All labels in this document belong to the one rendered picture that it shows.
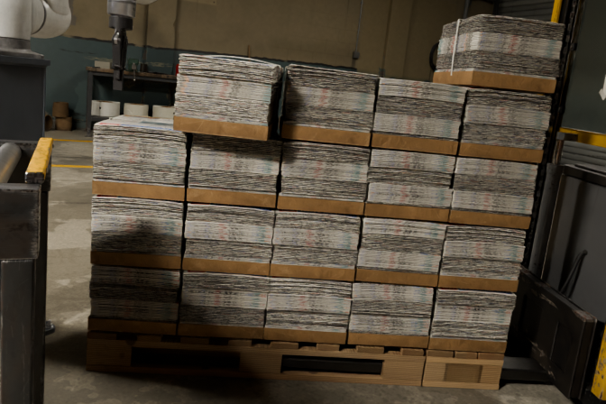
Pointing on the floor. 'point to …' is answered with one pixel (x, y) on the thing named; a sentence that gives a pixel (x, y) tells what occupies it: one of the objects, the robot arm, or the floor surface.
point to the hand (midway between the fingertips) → (118, 79)
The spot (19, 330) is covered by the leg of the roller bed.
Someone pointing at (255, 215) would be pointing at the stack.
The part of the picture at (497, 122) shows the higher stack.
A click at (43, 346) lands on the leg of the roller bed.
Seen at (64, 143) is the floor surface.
